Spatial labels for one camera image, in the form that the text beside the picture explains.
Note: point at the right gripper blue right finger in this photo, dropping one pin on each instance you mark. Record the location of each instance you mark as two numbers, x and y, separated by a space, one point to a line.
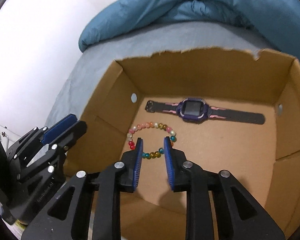
217 203

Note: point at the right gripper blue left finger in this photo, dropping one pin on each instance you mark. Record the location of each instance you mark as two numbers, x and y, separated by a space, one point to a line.
67 214

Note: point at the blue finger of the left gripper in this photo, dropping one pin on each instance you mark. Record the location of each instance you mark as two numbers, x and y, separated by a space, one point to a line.
58 128
65 139

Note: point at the purple kids smartwatch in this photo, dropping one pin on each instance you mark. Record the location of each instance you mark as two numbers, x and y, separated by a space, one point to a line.
196 110

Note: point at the brown cardboard box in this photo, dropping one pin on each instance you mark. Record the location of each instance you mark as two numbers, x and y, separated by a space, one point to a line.
264 158

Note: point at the teal blue duvet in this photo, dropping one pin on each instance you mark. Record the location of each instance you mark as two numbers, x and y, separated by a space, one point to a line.
278 21

